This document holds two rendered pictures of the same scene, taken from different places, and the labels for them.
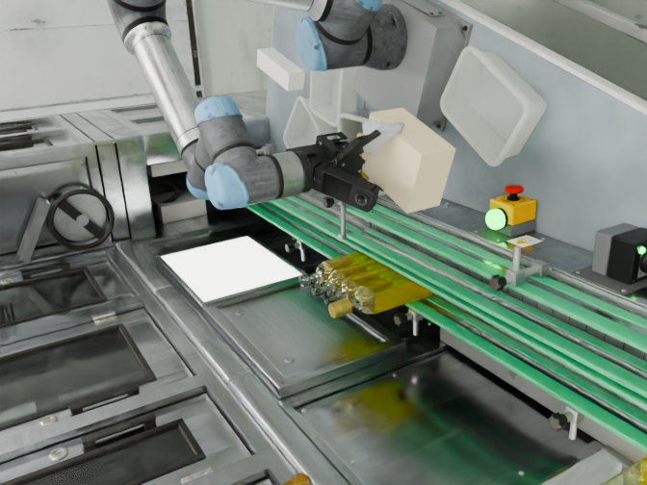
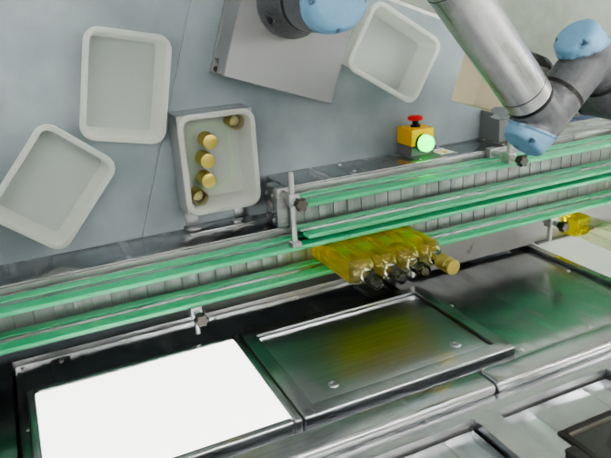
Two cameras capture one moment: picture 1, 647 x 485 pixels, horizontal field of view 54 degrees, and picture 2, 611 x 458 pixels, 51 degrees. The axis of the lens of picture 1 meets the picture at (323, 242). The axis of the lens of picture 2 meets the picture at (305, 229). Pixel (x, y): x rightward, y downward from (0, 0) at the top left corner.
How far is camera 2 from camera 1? 1.90 m
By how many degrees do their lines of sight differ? 78
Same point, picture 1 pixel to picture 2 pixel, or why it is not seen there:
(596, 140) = (455, 61)
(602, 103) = not seen: hidden behind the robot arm
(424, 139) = not seen: hidden behind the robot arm
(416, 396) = (484, 299)
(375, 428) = (537, 316)
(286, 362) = (460, 345)
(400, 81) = (311, 47)
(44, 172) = not seen: outside the picture
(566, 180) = (437, 98)
